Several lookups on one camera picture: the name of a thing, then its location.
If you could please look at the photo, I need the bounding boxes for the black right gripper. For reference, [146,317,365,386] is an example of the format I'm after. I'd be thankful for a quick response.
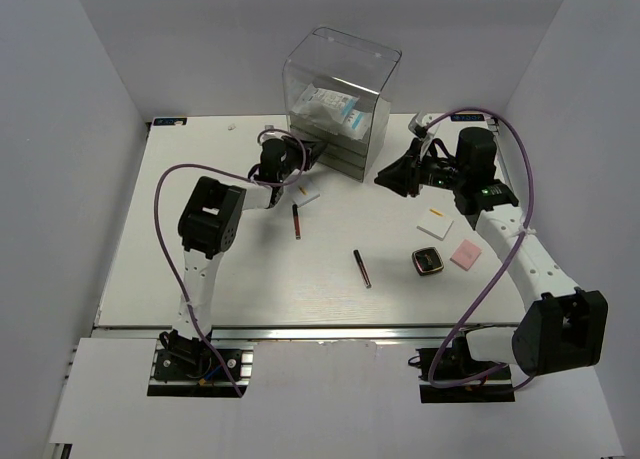
[374,137,467,198]

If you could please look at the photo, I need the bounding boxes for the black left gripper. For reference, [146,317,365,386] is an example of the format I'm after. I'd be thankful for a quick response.
[277,135,326,182]

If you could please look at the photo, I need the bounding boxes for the white blue sachet packet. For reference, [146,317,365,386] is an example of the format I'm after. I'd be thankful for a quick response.
[293,106,371,141]
[290,84,359,115]

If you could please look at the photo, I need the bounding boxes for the clear acrylic makeup organizer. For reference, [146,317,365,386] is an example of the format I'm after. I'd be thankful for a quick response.
[282,26,402,182]

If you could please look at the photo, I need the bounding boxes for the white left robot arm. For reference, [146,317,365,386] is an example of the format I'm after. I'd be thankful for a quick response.
[163,128,327,378]

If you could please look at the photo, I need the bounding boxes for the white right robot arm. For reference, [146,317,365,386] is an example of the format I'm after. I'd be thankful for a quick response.
[375,127,608,378]

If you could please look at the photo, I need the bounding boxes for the white pad with yellow stick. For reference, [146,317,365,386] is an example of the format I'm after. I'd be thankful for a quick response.
[287,179,321,207]

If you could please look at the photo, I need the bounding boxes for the white pad right yellow stick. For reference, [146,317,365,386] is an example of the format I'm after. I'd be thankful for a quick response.
[416,208,454,241]

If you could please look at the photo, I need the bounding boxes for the blue table corner label right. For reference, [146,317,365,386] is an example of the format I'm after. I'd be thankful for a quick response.
[450,112,485,122]

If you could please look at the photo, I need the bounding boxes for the blue table corner label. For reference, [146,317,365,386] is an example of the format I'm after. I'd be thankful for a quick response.
[151,117,187,127]
[450,112,485,122]

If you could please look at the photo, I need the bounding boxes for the black gold compact case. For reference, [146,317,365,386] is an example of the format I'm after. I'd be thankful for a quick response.
[412,247,444,277]

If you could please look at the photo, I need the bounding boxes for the pink sticky pad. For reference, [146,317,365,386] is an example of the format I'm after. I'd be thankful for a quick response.
[450,239,482,271]

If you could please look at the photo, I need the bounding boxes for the blue table corner label left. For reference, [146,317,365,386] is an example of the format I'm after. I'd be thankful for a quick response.
[151,117,187,127]

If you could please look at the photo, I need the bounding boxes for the aluminium front rail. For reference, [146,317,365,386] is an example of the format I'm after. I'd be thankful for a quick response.
[89,323,521,344]

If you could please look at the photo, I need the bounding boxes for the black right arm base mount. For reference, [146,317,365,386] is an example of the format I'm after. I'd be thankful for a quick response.
[407,337,515,404]

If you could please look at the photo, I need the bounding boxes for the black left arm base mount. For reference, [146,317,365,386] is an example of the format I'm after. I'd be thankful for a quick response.
[147,331,254,399]

